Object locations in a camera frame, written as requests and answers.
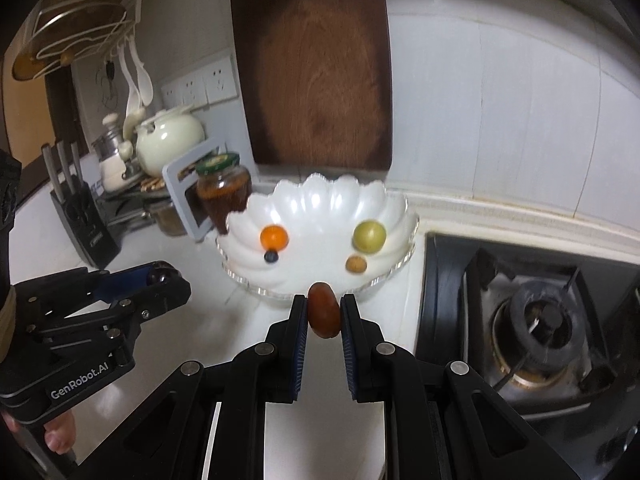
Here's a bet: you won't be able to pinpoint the cream pot with lid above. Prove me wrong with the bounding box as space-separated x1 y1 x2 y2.
134 104 206 179

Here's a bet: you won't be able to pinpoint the steel counter shelf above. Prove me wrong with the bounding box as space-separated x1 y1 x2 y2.
97 175 174 234

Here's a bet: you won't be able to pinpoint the black knife block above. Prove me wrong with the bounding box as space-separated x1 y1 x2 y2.
49 181 121 270

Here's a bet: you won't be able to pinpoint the green apple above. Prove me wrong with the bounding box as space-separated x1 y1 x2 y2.
353 219 388 254

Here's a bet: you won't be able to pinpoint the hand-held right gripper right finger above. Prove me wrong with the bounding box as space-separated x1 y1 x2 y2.
340 294 566 480

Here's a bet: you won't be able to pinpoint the glass jar with green lid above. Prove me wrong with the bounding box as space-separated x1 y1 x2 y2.
194 152 254 236

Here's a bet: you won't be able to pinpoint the white frame stand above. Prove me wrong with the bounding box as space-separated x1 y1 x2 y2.
162 135 224 242

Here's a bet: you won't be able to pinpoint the small orange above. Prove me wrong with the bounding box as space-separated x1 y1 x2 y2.
260 225 290 252

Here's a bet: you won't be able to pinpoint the steel pot with lid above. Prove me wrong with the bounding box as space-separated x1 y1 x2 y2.
92 113 127 162

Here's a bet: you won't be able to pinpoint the round wooden board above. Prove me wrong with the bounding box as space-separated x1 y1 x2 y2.
12 2 132 82

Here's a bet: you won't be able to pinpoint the small steel pot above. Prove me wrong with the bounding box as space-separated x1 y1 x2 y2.
149 202 188 237

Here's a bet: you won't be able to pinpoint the red date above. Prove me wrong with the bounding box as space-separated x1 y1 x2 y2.
307 282 344 340

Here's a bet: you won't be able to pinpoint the white wall outlet strip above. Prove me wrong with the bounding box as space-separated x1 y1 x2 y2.
160 56 239 110

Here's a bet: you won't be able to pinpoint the brown wooden cutting board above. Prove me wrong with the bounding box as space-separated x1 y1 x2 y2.
229 0 394 171

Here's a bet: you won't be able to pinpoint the white wire wall rack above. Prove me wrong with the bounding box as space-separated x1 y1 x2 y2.
20 0 144 70

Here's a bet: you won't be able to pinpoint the black glass gas stove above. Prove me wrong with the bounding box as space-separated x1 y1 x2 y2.
415 232 640 480

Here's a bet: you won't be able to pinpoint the white scalloped bowl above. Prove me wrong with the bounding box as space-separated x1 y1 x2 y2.
216 172 421 309

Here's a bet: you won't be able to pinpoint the hanging scissors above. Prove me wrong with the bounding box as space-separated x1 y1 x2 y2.
97 59 119 107

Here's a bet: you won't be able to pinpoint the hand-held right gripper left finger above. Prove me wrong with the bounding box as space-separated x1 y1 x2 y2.
82 294 309 480

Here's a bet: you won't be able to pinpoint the person's left hand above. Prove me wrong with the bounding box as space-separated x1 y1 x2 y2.
43 409 77 456

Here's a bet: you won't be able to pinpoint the steel handled knife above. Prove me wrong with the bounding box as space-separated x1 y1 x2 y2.
69 142 88 192
55 140 76 196
41 143 65 200

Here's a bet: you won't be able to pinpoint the white ladle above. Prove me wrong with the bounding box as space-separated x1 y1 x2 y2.
121 42 147 133

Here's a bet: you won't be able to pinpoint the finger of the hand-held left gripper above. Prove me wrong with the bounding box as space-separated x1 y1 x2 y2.
12 260 173 322
25 269 192 358

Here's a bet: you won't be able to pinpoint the black burner grate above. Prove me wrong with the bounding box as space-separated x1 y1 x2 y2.
462 245 640 403

